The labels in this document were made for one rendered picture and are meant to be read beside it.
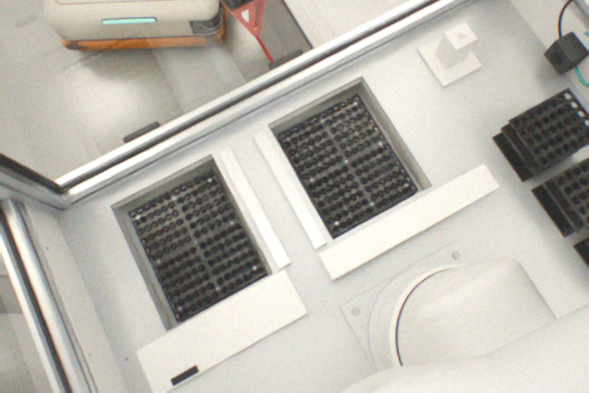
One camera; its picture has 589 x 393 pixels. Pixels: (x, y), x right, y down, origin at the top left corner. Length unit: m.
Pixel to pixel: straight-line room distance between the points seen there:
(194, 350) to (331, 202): 0.35
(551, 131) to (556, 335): 0.64
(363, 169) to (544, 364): 0.70
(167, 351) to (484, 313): 0.53
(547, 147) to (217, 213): 0.57
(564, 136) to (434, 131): 0.21
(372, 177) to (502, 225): 0.24
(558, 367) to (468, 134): 0.67
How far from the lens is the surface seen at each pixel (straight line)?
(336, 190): 0.98
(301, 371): 0.91
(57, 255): 0.94
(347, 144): 1.00
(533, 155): 0.92
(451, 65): 1.02
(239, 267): 0.96
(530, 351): 0.38
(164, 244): 0.99
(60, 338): 0.83
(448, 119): 1.00
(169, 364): 0.92
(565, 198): 0.96
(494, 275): 0.58
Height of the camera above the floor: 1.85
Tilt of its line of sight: 74 degrees down
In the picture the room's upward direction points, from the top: 8 degrees counter-clockwise
